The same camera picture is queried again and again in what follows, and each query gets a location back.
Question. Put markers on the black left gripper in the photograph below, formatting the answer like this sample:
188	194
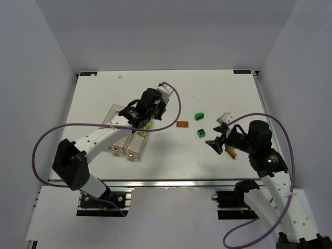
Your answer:
141	123

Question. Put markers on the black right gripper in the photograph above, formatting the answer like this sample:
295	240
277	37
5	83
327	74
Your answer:
224	137

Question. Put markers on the dark green curved lego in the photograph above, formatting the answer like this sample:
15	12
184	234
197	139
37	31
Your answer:
198	116

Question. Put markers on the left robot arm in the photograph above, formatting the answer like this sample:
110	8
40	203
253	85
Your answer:
71	162

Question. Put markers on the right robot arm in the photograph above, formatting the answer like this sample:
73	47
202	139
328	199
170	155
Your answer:
289	224

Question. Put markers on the dark green square lego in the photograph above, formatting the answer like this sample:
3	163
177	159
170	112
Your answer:
201	133

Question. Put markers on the orange long lego brick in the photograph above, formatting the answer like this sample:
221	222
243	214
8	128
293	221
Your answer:
232	154

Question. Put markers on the orange flat lego plate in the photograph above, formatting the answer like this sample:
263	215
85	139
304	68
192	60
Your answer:
182	124

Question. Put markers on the clear plastic container right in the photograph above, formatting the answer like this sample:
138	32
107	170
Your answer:
135	145

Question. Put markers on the blue label right corner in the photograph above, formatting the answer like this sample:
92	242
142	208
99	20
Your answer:
242	71

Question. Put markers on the blue label corner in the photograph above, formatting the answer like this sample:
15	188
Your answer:
87	74
242	71

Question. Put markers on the blue label left corner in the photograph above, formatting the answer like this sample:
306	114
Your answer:
87	74

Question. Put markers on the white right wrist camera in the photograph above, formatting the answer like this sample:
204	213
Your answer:
228	118

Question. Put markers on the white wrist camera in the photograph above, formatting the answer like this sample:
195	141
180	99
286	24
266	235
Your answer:
228	118
165	90

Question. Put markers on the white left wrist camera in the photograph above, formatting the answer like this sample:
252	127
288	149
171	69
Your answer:
165	90

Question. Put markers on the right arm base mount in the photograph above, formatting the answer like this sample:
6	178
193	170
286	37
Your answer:
229	207

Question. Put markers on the aluminium table frame rail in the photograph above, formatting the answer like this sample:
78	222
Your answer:
272	122

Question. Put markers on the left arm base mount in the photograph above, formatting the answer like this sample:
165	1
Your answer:
117	205

